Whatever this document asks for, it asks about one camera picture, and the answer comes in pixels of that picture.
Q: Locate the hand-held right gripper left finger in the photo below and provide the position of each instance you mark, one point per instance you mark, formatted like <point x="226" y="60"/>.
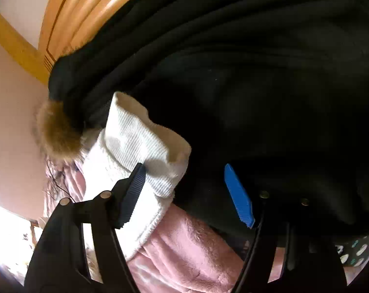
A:
<point x="132" y="189"/>

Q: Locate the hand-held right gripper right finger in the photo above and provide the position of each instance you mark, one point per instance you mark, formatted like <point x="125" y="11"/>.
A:
<point x="237" y="192"/>

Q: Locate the white knitted sweater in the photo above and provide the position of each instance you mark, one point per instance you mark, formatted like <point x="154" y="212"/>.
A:
<point x="135" y="134"/>

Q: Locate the black coat with fur trim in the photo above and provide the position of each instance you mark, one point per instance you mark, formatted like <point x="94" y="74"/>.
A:
<point x="233" y="67"/>

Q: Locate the dark dotted cloth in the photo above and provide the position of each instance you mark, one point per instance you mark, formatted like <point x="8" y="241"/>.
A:
<point x="358" y="250"/>

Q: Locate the wooden headboard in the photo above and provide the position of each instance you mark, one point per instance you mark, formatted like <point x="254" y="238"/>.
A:
<point x="90" y="6"/>

